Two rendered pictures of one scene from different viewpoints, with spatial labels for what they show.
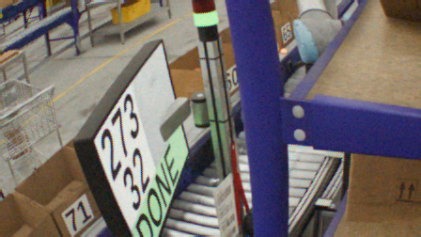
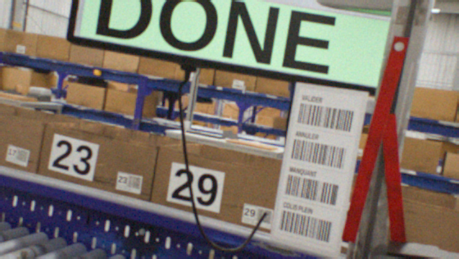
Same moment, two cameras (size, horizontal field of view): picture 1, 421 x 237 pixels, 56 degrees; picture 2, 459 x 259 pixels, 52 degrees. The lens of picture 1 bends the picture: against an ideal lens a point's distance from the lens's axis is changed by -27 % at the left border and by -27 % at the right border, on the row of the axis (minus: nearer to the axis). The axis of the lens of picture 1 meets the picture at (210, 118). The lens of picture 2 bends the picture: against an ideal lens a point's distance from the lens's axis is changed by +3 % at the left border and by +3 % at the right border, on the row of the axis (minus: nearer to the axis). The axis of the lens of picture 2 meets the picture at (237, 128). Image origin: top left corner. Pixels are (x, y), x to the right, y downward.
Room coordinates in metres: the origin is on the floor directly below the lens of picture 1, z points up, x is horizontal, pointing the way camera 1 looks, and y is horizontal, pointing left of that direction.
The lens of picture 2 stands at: (0.76, -0.51, 1.21)
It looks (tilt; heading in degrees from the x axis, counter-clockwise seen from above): 3 degrees down; 77
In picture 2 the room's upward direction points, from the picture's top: 10 degrees clockwise
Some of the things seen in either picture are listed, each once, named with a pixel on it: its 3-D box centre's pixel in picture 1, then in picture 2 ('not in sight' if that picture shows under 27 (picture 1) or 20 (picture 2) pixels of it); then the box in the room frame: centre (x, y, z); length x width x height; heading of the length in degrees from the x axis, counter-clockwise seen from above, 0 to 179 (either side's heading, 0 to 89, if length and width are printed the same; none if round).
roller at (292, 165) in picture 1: (272, 164); not in sight; (1.87, -0.22, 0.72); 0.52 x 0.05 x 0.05; 57
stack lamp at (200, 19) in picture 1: (204, 10); not in sight; (1.05, -0.02, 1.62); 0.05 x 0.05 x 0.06
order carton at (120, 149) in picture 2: not in sight; (123, 159); (0.76, 1.02, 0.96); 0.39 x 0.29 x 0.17; 147
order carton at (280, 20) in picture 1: (269, 28); not in sight; (3.09, -0.46, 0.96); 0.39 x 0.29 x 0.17; 147
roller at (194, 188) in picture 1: (244, 197); not in sight; (1.65, -0.08, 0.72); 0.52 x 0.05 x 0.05; 57
